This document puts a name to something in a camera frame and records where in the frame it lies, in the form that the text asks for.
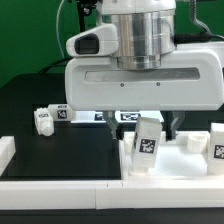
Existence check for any black cable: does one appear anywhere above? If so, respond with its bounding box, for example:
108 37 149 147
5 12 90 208
39 56 73 75

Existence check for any white paper with tags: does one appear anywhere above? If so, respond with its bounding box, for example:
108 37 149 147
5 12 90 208
72 111 164 124

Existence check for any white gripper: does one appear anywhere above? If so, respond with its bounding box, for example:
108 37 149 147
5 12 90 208
65 24 224 141

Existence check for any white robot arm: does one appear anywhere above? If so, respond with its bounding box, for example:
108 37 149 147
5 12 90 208
65 0 224 139

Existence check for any white square table top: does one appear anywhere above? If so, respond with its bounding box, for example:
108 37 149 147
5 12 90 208
118 130 224 183

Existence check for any black camera pole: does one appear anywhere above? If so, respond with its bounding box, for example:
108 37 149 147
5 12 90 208
76 0 98 32

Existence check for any white front obstacle bar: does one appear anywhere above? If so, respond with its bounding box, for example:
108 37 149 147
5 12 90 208
0 179 224 210

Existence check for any white left obstacle block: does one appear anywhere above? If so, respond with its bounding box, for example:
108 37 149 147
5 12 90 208
0 136 16 176

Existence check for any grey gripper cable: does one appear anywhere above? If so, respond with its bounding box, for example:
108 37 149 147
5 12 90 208
173 0 224 44

